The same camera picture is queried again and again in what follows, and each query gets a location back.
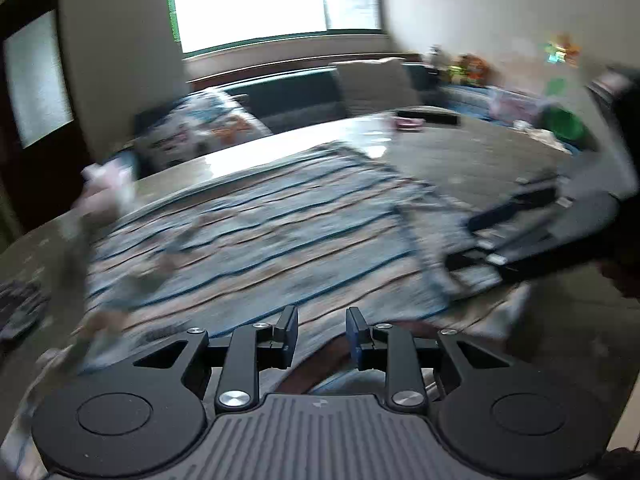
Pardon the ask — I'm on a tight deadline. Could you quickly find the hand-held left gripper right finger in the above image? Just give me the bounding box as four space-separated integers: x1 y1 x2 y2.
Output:
346 306 513 415

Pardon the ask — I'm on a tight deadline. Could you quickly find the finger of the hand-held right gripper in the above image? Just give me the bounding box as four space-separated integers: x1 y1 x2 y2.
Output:
466 183 562 234
444 226 554 287

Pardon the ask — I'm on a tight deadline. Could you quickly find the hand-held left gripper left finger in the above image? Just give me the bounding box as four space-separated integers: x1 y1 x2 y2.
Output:
132 305 300 414

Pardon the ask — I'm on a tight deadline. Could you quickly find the striped blue towel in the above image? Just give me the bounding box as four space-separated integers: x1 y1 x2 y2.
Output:
75 142 531 396

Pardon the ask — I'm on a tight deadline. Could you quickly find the white crumpled cloth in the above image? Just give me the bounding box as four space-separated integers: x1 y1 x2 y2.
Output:
515 120 571 153

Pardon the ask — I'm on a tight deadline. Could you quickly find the clear plastic storage box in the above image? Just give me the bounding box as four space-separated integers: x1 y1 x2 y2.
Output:
487 87 546 123

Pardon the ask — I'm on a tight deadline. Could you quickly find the black remote control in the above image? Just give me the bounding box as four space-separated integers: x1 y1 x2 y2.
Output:
395 108 460 127

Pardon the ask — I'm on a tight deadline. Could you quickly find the orange plush toy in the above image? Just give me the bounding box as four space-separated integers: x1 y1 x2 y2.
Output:
452 54 492 84

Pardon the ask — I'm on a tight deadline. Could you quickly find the colourful pinwheel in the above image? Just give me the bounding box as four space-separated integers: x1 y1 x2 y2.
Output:
542 35 583 68

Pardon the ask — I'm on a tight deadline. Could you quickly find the plain grey pillow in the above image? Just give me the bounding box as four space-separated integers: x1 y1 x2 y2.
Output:
332 57 426 116

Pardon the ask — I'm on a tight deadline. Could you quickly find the butterfly print pillow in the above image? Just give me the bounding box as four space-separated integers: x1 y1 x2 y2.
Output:
135 91 273 171

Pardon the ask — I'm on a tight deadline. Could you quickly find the pink tissue box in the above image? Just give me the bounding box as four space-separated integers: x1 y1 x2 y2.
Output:
75 152 141 211

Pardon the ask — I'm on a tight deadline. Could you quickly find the blue sofa bench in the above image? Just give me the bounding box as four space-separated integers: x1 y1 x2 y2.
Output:
135 62 576 161

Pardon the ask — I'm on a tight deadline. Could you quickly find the green framed window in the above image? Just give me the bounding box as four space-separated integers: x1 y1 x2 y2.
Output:
162 0 383 53

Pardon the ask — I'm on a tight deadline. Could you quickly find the dark wooden glass door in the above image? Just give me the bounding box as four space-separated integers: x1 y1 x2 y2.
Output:
0 0 96 233

